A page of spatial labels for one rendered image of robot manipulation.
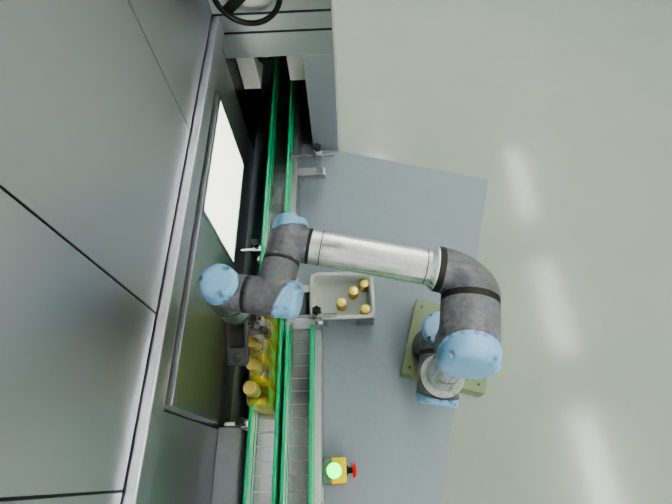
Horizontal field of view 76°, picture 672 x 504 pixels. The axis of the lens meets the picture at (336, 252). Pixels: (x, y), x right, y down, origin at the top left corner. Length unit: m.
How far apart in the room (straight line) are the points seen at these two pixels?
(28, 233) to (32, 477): 0.30
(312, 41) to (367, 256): 0.92
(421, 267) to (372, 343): 0.70
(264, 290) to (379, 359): 0.78
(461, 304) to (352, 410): 0.74
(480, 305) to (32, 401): 0.71
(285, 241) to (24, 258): 0.44
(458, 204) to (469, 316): 1.04
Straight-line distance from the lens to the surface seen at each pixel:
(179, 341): 1.01
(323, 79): 1.68
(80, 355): 0.75
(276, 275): 0.83
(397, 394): 1.50
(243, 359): 1.00
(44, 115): 0.71
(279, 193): 1.68
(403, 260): 0.87
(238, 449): 1.39
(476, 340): 0.83
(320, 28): 1.57
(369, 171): 1.88
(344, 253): 0.86
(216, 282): 0.83
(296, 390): 1.38
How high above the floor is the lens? 2.23
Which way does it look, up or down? 62 degrees down
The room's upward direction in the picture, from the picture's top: 5 degrees counter-clockwise
